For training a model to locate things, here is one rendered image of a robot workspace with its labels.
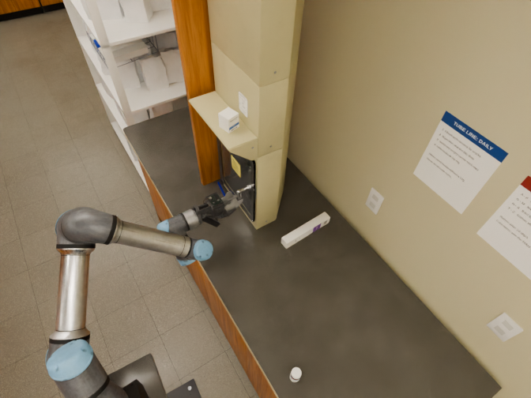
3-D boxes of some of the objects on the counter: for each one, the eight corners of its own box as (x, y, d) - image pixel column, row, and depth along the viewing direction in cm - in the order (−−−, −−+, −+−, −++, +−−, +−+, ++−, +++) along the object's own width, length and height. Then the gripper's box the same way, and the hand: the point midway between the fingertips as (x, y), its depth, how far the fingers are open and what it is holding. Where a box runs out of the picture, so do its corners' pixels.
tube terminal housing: (264, 167, 194) (270, 24, 133) (299, 208, 177) (325, 65, 117) (223, 185, 185) (210, 40, 124) (256, 230, 168) (259, 88, 108)
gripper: (200, 218, 138) (247, 196, 145) (188, 200, 143) (235, 179, 150) (202, 230, 144) (247, 208, 152) (191, 213, 149) (236, 193, 157)
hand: (239, 200), depth 153 cm, fingers closed, pressing on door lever
